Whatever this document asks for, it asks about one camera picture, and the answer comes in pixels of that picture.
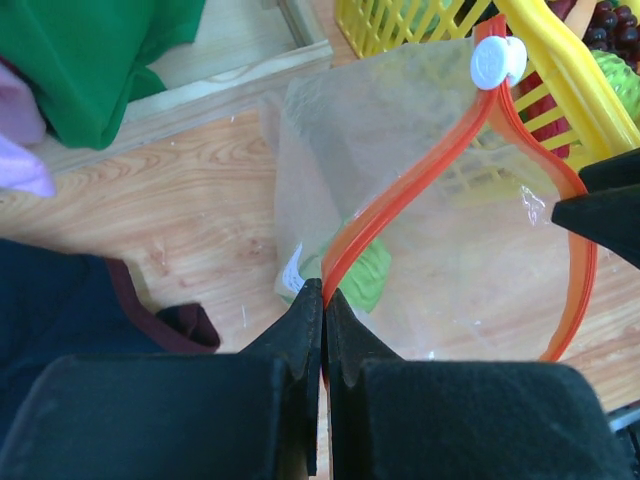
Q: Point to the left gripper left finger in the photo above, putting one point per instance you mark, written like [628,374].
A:
[248,415]

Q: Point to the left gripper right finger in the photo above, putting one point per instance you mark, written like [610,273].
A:
[392,418]

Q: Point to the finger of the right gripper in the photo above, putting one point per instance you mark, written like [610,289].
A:
[609,213]

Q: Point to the green toy cabbage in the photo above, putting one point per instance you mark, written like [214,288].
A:
[301,246]

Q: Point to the yellow plastic shopping basket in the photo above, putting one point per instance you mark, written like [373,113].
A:
[581,105]

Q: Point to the clear zip top bag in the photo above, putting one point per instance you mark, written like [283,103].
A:
[422,147]

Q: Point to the green tank top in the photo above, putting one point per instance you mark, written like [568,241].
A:
[85,61]

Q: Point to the dark toy grapes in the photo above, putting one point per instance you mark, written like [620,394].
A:
[614,28]

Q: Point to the dark navy cloth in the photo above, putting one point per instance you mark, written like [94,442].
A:
[55,304]

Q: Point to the wooden clothes rack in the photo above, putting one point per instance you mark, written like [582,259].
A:
[242,49]

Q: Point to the pink shirt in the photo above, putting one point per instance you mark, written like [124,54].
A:
[21,126]

